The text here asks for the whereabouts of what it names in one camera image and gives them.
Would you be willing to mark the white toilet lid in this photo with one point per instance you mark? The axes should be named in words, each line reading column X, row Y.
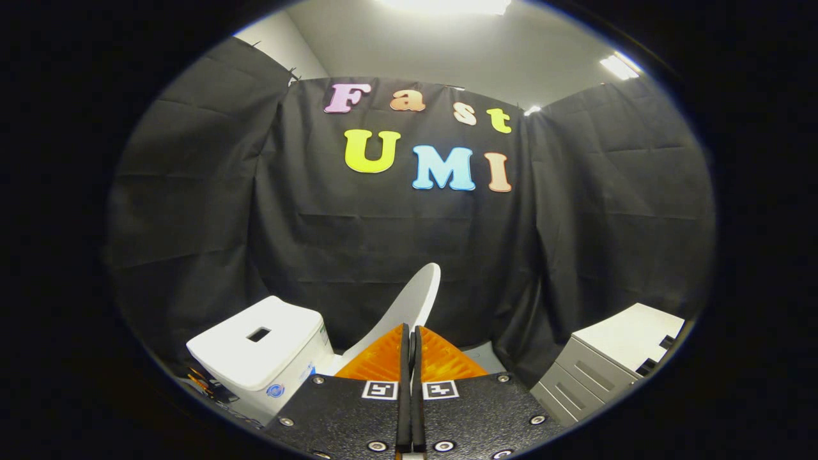
column 412, row 300

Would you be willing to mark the black backdrop cloth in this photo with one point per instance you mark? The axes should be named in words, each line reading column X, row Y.
column 396, row 255

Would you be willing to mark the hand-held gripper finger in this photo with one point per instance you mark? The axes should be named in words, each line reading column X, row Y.
column 418, row 396
column 403, row 396

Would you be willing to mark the white grey drawer cabinet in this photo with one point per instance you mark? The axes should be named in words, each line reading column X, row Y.
column 626, row 338

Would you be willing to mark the large ceiling light panel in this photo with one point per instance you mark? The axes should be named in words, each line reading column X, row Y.
column 447, row 5

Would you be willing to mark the white toilet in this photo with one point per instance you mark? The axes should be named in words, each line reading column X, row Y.
column 255, row 358

